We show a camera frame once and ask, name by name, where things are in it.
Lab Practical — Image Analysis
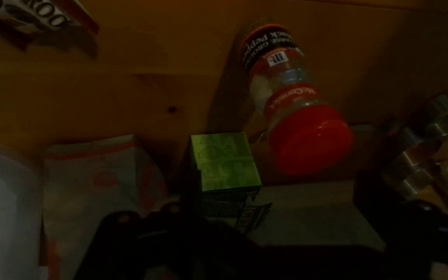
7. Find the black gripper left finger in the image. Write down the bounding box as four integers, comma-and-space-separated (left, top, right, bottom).
73, 204, 204, 280

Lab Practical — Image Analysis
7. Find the clear glass jar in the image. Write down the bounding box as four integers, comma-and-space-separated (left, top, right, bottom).
381, 92, 448, 208

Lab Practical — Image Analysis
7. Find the white plastic lined bin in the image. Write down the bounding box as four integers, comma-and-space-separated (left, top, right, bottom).
0, 145, 42, 280

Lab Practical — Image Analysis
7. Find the small green box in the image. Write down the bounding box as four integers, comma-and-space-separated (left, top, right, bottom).
190, 132, 261, 199

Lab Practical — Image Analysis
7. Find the red capped spice bottle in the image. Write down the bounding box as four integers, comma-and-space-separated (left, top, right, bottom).
236, 22, 353, 176

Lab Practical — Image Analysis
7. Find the white paper packet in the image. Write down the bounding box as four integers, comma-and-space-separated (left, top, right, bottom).
0, 0, 99, 48

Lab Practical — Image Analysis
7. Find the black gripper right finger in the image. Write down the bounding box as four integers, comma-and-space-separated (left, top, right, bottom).
353, 173, 448, 280

